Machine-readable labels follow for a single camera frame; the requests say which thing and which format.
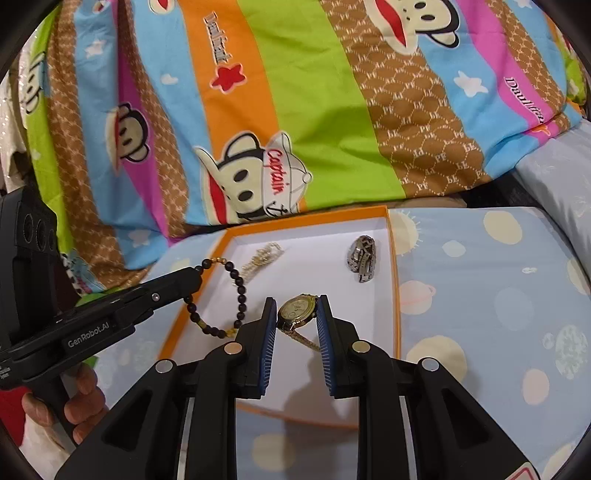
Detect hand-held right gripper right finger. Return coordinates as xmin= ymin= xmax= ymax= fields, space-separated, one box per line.
xmin=315 ymin=294 xmax=543 ymax=480

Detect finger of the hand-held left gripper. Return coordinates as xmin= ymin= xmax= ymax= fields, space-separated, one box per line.
xmin=76 ymin=267 xmax=205 ymax=320

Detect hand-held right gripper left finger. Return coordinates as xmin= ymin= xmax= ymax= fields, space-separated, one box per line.
xmin=54 ymin=296 xmax=278 ymax=480

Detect gold wristwatch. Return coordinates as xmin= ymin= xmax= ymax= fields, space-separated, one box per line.
xmin=276 ymin=294 xmax=324 ymax=352

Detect dark bead bracelet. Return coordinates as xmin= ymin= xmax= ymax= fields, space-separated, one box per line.
xmin=183 ymin=258 xmax=250 ymax=341

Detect orange jewelry box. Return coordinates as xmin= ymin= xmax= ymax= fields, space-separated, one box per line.
xmin=159 ymin=205 xmax=402 ymax=430

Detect person's left hand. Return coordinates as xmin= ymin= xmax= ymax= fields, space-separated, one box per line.
xmin=21 ymin=362 xmax=112 ymax=446

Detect silver wristwatch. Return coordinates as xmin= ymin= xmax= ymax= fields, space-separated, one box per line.
xmin=346 ymin=234 xmax=380 ymax=284

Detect light blue planet print sheet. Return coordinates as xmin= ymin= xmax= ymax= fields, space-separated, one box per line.
xmin=92 ymin=205 xmax=591 ymax=480

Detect red cloth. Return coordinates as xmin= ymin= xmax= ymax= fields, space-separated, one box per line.
xmin=0 ymin=388 xmax=29 ymax=445

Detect colourful monkey print blanket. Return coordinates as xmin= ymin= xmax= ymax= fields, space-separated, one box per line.
xmin=21 ymin=0 xmax=585 ymax=296

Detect gold pearl bracelet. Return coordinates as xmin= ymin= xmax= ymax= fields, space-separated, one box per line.
xmin=238 ymin=243 xmax=284 ymax=284

